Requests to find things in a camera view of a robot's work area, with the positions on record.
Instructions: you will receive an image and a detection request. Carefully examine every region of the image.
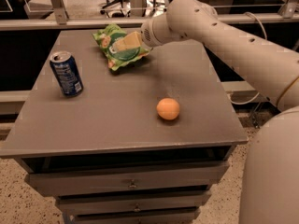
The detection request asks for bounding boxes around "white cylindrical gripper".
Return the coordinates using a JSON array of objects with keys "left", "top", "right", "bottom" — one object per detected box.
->
[{"left": 112, "top": 14, "right": 180, "bottom": 52}]

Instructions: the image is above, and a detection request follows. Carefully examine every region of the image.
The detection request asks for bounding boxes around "green rice chip bag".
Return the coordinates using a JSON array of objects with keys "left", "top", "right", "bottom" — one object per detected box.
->
[{"left": 93, "top": 23, "right": 150, "bottom": 71}]

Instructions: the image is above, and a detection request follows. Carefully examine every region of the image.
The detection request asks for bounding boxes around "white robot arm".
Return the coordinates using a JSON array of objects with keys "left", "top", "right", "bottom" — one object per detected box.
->
[{"left": 139, "top": 0, "right": 299, "bottom": 224}]

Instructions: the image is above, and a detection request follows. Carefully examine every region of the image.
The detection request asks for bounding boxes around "blue soda can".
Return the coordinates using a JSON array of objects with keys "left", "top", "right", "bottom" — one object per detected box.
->
[{"left": 50, "top": 50, "right": 83, "bottom": 97}]

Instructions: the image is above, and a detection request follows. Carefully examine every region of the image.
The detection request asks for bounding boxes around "orange fruit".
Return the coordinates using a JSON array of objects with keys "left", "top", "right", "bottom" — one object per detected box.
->
[{"left": 156, "top": 98, "right": 180, "bottom": 120}]

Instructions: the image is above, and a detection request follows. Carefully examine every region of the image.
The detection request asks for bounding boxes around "grey drawer cabinet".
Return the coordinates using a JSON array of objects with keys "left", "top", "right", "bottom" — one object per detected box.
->
[{"left": 1, "top": 30, "right": 247, "bottom": 224}]

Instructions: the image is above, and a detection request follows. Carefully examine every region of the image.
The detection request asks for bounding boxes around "metal railing frame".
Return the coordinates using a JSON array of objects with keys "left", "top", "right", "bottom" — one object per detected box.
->
[{"left": 0, "top": 0, "right": 299, "bottom": 32}]

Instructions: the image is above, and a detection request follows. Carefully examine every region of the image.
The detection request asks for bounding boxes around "white cable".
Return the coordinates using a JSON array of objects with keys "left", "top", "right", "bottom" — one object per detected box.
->
[{"left": 229, "top": 11, "right": 268, "bottom": 106}]

